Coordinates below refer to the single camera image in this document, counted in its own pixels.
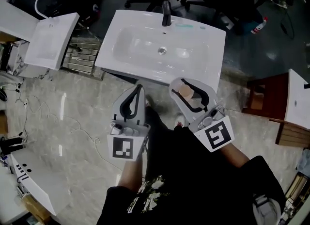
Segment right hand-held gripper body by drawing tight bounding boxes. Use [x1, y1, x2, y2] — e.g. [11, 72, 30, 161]
[187, 105, 235, 153]

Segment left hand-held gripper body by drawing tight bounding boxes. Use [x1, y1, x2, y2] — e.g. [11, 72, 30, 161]
[106, 114, 151, 162]

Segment person's right forearm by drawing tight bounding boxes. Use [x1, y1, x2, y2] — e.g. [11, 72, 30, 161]
[217, 143, 250, 169]

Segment person's left forearm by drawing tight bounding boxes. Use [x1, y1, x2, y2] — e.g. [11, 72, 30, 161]
[117, 155, 143, 193]

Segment black faucet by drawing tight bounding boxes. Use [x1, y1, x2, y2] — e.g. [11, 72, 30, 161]
[161, 0, 173, 27]

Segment small white sink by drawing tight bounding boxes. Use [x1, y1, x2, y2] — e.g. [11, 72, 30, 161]
[24, 12, 80, 71]

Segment person's left shoe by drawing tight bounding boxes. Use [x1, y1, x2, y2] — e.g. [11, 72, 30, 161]
[145, 95, 158, 110]

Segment person's shoe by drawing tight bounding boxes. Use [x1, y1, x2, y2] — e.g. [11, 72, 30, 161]
[145, 95, 158, 110]
[173, 114, 186, 130]

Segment person's right shoe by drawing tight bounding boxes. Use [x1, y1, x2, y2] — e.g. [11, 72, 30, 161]
[173, 114, 186, 130]

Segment person's black trousers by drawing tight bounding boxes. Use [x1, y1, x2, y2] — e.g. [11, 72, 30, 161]
[144, 106, 243, 186]

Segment red-brown wooden cabinet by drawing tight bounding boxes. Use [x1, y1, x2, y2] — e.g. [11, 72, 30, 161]
[242, 72, 289, 120]

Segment black printed t-shirt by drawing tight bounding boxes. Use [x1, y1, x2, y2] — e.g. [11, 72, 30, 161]
[96, 155, 286, 225]

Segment wooden slatted crate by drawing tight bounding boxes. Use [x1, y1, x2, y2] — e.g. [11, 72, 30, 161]
[269, 118, 310, 149]

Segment red white spray can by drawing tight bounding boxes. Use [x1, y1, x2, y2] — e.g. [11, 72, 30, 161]
[250, 16, 269, 34]

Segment marble pattern cabinet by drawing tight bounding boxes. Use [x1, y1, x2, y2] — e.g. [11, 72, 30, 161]
[6, 41, 53, 81]

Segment cardboard box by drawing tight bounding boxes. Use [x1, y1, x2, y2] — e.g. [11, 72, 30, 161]
[20, 193, 53, 225]

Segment white curved faucet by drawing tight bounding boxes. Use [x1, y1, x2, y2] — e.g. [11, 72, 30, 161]
[34, 0, 58, 20]

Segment white counter slab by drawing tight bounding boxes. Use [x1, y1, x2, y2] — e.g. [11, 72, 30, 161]
[0, 0, 41, 43]

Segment white floor cable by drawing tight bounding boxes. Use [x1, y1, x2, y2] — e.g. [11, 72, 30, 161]
[14, 97, 126, 173]

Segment metal wire rack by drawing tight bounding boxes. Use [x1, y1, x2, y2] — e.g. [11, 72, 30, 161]
[62, 33, 104, 77]

